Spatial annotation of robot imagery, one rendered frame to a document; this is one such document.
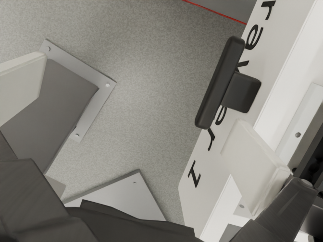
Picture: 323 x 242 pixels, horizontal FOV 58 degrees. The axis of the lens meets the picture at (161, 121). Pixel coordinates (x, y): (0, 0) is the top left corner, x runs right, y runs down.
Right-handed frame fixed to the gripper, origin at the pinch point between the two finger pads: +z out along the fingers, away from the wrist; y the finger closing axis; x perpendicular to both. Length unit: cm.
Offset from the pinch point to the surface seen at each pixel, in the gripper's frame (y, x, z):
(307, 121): 17.5, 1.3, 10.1
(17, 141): -17.2, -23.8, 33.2
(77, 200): -6, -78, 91
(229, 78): 5.8, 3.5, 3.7
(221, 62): 4.8, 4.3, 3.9
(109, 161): 2, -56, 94
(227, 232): 42, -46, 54
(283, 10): 8.3, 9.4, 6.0
